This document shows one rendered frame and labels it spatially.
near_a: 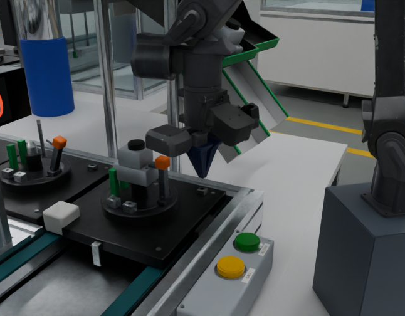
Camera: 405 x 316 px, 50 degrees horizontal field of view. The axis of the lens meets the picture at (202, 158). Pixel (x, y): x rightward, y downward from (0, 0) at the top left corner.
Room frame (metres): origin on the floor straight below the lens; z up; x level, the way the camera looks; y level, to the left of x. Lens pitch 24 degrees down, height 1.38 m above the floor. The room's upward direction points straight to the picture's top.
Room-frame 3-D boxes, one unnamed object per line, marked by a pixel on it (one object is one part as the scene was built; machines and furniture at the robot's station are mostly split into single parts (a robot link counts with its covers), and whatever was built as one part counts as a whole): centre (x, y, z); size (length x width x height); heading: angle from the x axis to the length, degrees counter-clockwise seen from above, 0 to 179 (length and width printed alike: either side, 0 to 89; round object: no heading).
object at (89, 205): (0.69, 0.11, 0.96); 0.24 x 0.24 x 0.02; 64
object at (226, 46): (0.64, 0.00, 1.25); 0.09 x 0.06 x 0.07; 71
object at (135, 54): (0.65, 0.04, 1.27); 0.12 x 0.08 x 0.11; 71
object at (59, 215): (0.65, 0.24, 0.97); 0.05 x 0.05 x 0.04; 64
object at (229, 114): (0.60, -0.04, 1.17); 0.07 x 0.07 x 0.06; 44
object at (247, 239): (0.59, -0.07, 0.96); 0.04 x 0.04 x 0.02
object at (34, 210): (0.81, 0.34, 1.01); 0.24 x 0.24 x 0.13; 64
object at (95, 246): (0.58, 0.17, 0.95); 0.01 x 0.01 x 0.04; 64
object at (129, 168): (0.70, 0.12, 1.06); 0.08 x 0.04 x 0.07; 64
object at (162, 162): (0.67, 0.07, 1.04); 0.04 x 0.02 x 0.08; 64
